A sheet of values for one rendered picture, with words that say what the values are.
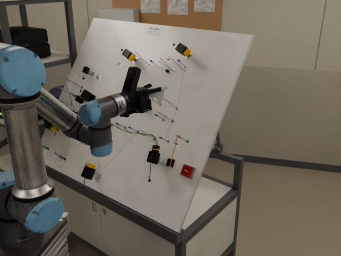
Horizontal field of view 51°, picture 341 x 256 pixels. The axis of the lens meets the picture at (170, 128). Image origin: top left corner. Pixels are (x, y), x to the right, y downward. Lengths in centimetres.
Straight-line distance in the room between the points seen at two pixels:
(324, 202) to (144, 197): 225
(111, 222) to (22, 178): 114
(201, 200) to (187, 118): 51
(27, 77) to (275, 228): 267
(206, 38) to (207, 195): 88
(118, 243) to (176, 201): 57
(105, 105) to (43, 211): 37
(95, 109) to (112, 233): 117
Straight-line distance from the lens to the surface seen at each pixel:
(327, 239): 331
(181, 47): 191
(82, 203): 229
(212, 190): 217
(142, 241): 201
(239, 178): 215
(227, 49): 189
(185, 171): 172
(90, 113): 114
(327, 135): 413
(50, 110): 121
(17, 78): 94
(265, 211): 346
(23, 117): 100
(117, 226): 212
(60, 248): 149
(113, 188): 198
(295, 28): 380
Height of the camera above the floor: 197
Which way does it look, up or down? 23 degrees down
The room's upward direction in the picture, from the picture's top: straight up
